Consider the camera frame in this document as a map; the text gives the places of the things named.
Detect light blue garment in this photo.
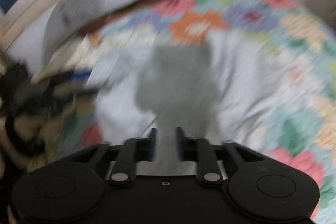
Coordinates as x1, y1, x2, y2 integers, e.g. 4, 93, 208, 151
86, 29, 321, 177

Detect cream white garment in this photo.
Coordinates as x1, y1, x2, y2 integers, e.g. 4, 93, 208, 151
34, 29, 137, 83

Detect colourful floral bed sheet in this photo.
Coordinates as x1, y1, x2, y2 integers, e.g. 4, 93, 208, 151
52, 0, 335, 223

